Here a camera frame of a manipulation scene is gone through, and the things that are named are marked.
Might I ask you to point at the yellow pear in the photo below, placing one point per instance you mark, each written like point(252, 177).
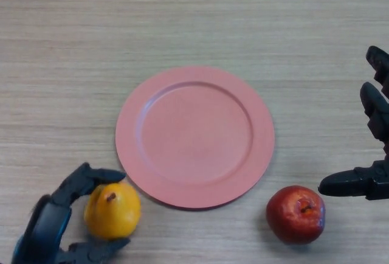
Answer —
point(114, 215)

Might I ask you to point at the pink round plate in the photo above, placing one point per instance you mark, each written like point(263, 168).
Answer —
point(194, 137)

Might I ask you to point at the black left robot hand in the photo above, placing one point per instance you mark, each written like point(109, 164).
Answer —
point(42, 227)

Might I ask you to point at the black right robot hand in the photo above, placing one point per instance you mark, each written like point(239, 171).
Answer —
point(346, 186)

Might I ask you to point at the red apple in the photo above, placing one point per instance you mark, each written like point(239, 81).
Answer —
point(287, 218)

